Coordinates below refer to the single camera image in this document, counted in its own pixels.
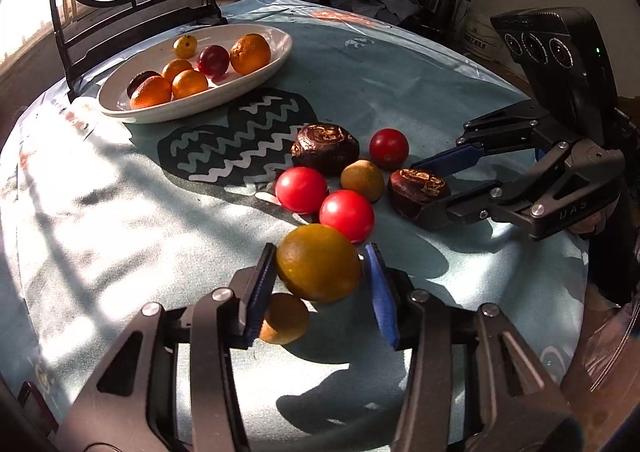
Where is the dark red plum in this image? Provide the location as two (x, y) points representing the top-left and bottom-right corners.
(196, 45), (231, 79)

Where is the small green-brown fruit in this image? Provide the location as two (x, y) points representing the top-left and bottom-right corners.
(340, 159), (385, 203)

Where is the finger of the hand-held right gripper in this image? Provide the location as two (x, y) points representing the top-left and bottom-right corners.
(410, 100), (551, 174)
(417, 142), (572, 232)

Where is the large orange mandarin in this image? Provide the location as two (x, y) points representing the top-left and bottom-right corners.
(229, 33), (272, 76)

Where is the white bucket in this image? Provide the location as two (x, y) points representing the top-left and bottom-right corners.
(460, 15), (506, 60)

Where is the dark brown water chestnut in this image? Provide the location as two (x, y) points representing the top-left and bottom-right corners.
(388, 169), (452, 222)
(126, 71), (162, 98)
(290, 123), (360, 177)

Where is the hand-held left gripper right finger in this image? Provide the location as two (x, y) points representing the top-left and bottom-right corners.
(364, 242), (583, 452)

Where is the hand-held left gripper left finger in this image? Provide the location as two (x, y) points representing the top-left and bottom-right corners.
(55, 243), (278, 452)

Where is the light blue printed tablecloth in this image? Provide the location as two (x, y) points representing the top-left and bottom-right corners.
(0, 0), (591, 452)

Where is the blue cloth pile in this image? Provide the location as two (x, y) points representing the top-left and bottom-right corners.
(320, 0), (426, 26)

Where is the white oval plate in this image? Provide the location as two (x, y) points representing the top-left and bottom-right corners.
(97, 24), (294, 124)

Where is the yellow-green citrus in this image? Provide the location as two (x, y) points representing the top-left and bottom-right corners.
(276, 223), (362, 304)

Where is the red tomato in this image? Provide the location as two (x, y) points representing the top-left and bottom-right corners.
(319, 189), (375, 244)
(274, 167), (329, 214)
(369, 128), (410, 168)

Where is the person's right hand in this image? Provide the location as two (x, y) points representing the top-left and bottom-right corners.
(567, 211), (608, 240)

